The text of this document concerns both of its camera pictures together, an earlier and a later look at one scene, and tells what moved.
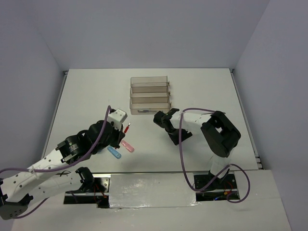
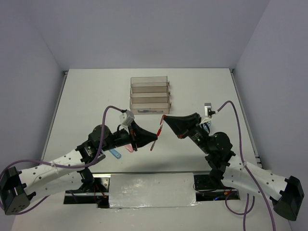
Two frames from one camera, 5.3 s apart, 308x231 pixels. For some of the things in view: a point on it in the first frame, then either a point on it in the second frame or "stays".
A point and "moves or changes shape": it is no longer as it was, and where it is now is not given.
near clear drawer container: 148,106 stays
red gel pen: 127,128 moves or changes shape
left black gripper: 120,134 to 139,136
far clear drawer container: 160,81 stays
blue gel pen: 145,110 stays
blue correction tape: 115,152 stays
